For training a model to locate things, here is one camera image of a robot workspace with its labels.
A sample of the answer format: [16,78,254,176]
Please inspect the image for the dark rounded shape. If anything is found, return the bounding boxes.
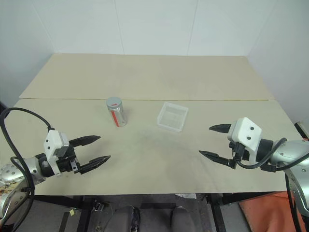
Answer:
[170,207,196,232]

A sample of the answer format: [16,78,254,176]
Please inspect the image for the orange mat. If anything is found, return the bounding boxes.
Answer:
[238,190,309,232]

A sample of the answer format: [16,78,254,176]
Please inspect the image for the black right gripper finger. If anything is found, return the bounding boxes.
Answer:
[198,150,236,169]
[209,123,232,134]

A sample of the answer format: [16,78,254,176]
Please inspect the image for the grey round jar lid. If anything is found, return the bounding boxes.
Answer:
[106,96,123,110]

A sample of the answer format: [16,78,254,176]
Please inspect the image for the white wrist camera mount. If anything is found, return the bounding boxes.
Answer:
[228,117,263,163]
[43,130,70,175]

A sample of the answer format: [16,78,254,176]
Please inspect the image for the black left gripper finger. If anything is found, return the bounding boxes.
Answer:
[78,155,112,175]
[69,135,101,149]

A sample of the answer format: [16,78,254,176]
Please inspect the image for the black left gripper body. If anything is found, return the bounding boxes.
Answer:
[56,144,82,175]

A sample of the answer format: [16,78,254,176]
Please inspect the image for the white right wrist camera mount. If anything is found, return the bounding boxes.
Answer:
[228,117,263,163]

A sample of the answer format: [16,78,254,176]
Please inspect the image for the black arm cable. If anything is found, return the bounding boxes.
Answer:
[0,107,54,227]
[235,137,309,232]

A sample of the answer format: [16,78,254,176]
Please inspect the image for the clear jar with red label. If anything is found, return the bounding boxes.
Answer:
[106,103,128,128]

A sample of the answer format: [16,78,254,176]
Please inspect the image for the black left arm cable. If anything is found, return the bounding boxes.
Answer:
[0,107,54,227]

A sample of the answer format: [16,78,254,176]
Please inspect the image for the clear square plastic tray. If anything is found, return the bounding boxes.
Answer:
[156,101,189,133]

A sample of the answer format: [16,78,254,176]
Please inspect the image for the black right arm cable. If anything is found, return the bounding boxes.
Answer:
[235,137,309,232]

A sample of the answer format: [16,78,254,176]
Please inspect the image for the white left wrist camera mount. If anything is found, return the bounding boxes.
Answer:
[43,130,70,175]

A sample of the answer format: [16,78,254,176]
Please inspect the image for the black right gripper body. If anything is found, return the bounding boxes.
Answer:
[228,141,251,170]

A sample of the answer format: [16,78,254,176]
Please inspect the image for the black metal table frame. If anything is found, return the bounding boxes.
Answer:
[33,192,282,232]

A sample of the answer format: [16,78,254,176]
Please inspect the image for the grey and red box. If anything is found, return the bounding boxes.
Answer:
[294,120,309,142]

